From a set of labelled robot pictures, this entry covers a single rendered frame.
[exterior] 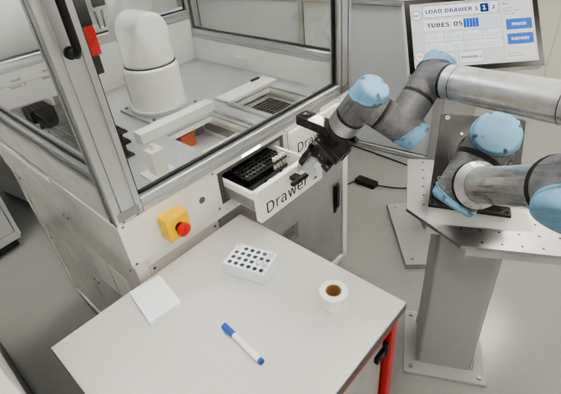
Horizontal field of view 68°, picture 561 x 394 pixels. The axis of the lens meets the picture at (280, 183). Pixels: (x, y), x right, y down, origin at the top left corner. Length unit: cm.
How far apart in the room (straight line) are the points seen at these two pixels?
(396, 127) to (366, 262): 137
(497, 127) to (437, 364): 107
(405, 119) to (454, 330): 97
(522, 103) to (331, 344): 62
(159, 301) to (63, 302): 135
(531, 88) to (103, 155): 87
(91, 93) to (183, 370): 62
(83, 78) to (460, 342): 150
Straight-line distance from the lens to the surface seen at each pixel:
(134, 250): 118
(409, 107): 96
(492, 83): 90
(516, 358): 203
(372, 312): 106
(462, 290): 157
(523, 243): 132
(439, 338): 177
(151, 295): 116
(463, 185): 106
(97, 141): 101
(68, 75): 97
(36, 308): 250
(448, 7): 194
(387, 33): 284
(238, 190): 124
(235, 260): 114
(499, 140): 113
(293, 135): 143
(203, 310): 110
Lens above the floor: 159
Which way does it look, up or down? 34 degrees down
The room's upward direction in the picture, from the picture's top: 6 degrees counter-clockwise
